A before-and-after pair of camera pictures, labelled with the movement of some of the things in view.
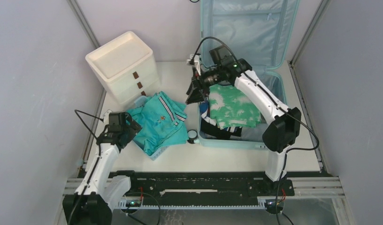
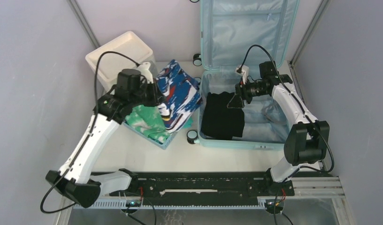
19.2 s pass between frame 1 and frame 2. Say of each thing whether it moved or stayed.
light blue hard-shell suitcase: stayed
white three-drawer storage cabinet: stayed
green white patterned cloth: moved
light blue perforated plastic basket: moved
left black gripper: moved
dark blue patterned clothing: moved
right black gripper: moved
